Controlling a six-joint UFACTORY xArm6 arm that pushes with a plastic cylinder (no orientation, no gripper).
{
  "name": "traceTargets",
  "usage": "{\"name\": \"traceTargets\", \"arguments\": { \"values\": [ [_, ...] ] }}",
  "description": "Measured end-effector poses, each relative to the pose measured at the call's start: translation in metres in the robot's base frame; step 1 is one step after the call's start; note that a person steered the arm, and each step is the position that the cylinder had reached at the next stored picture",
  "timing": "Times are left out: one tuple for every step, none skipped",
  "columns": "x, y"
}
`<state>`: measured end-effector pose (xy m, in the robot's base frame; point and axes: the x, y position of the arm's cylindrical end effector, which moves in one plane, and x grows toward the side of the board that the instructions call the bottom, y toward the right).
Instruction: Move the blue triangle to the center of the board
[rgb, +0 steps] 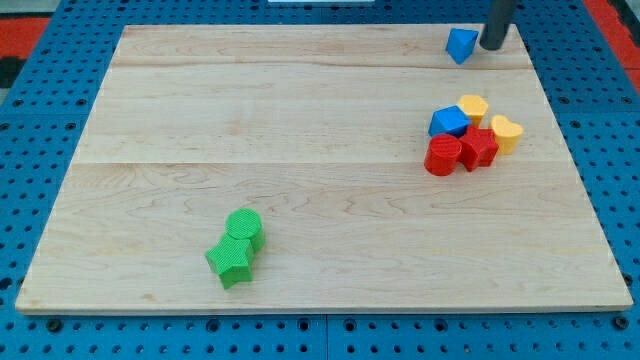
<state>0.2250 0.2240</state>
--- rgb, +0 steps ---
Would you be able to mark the green cylinder block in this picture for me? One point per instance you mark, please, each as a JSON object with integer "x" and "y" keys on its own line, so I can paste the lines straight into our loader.
{"x": 245, "y": 223}

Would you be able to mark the red cylinder block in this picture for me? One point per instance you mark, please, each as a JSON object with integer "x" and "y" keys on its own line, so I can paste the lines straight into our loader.
{"x": 442, "y": 155}

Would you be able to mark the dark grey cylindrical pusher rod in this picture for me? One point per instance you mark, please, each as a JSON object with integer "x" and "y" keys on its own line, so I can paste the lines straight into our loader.
{"x": 498, "y": 21}

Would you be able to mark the green star block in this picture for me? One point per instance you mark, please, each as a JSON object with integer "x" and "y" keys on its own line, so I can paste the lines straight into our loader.
{"x": 231, "y": 260}

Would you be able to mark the blue cube block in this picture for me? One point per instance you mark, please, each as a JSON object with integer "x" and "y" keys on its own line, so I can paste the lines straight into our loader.
{"x": 451, "y": 120}

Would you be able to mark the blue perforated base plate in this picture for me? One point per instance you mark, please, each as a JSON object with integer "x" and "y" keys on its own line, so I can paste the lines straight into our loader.
{"x": 41, "y": 119}

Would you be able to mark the yellow heart block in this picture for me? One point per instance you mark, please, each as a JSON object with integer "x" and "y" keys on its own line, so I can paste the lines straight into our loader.
{"x": 507, "y": 134}

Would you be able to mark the red star block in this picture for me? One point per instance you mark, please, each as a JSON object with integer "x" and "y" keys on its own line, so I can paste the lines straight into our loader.
{"x": 478, "y": 148}

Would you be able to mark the blue triangle block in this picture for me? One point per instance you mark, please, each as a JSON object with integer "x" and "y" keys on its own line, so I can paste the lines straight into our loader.
{"x": 460, "y": 44}

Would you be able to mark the light wooden board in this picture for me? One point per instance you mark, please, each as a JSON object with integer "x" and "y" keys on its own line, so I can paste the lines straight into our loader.
{"x": 323, "y": 131}

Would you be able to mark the yellow pentagon block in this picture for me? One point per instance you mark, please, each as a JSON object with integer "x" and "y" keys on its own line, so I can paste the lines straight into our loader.
{"x": 474, "y": 107}

